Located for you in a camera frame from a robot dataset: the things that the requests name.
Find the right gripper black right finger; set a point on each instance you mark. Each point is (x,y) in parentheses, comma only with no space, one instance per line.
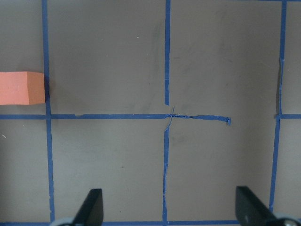
(250,209)

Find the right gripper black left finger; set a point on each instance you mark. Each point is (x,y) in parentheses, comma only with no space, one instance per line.
(91,210)

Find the orange foam block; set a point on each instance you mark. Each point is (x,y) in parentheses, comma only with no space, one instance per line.
(22,88)

